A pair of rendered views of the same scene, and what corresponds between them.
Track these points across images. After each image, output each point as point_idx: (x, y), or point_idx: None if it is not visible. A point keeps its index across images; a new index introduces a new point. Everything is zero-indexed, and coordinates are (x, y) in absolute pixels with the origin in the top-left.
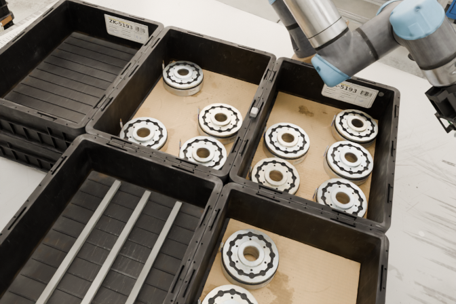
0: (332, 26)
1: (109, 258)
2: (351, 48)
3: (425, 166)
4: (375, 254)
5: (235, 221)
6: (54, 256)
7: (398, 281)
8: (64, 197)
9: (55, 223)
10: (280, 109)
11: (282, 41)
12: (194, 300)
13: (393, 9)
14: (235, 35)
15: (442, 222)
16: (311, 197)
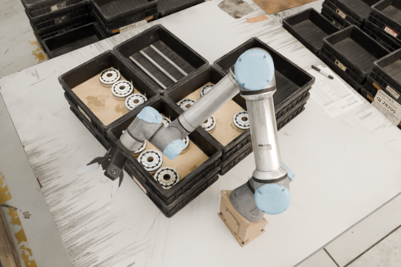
0: (182, 114)
1: (164, 71)
2: (171, 124)
3: (137, 247)
4: None
5: None
6: (175, 61)
7: (99, 179)
8: (194, 64)
9: (188, 63)
10: (201, 157)
11: (293, 236)
12: (136, 87)
13: (170, 131)
14: (311, 205)
15: (105, 223)
16: (146, 139)
